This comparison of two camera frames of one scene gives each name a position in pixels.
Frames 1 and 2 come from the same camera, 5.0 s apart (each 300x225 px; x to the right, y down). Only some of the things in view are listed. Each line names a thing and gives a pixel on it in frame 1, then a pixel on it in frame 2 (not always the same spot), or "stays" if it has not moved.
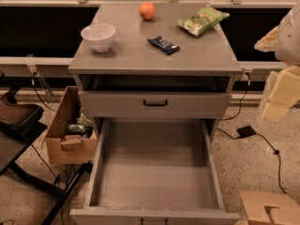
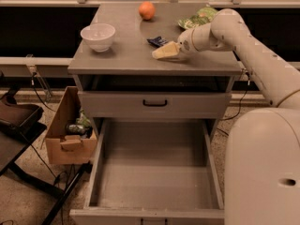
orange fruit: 147,10 stays
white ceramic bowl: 99,36 stays
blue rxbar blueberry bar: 163,45 stays
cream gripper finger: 284,94 to 170,49
